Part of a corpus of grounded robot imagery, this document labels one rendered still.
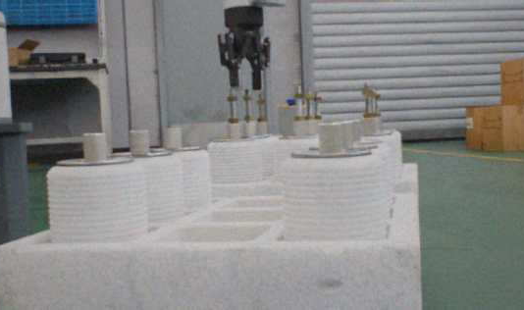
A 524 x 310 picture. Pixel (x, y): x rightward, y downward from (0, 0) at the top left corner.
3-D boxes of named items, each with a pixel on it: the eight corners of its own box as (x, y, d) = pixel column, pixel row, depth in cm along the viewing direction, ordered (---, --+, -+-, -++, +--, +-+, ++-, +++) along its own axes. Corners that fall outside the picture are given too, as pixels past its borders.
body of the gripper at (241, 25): (240, 10, 141) (243, 58, 141) (214, 6, 134) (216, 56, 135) (272, 5, 137) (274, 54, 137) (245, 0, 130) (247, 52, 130)
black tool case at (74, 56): (29, 70, 571) (28, 57, 571) (82, 69, 584) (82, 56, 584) (30, 67, 539) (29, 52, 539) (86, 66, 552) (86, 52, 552)
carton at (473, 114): (503, 146, 523) (502, 105, 521) (520, 147, 499) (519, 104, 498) (465, 148, 518) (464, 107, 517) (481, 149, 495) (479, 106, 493)
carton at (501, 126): (538, 149, 464) (537, 103, 462) (503, 151, 460) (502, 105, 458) (514, 148, 493) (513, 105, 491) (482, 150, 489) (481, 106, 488)
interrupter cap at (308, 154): (284, 163, 63) (284, 155, 63) (297, 157, 71) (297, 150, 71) (370, 160, 62) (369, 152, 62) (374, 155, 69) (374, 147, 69)
